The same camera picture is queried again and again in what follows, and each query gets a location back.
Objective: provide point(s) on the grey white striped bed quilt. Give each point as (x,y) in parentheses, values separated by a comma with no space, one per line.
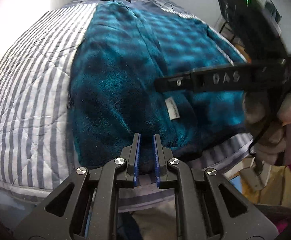
(37,150)

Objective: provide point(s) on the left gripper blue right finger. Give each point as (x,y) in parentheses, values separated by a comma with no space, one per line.
(156,162)

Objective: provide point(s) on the right hand beige glove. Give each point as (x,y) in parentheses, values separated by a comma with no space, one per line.
(274,147)

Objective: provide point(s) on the teal plaid fleece garment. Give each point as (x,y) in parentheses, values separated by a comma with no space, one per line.
(124,50)

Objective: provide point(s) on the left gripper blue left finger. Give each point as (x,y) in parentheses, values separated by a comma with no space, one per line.
(137,143)

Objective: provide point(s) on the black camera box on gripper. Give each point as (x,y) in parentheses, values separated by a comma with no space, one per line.
(255,27)

